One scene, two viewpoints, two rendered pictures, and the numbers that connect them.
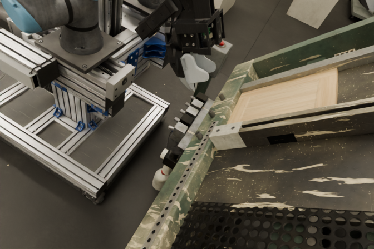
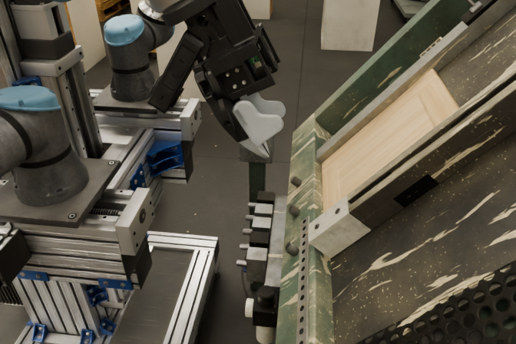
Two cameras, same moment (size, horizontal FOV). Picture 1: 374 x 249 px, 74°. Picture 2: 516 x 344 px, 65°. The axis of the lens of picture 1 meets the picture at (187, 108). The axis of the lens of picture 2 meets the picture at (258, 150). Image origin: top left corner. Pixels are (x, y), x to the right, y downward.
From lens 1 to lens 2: 0.09 m
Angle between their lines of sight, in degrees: 14
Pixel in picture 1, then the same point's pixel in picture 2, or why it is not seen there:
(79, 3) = (34, 121)
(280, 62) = (352, 100)
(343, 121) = (484, 123)
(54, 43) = (9, 203)
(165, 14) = (188, 57)
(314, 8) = (355, 27)
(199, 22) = (241, 47)
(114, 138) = (153, 332)
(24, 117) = not seen: outside the picture
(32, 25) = not seen: outside the picture
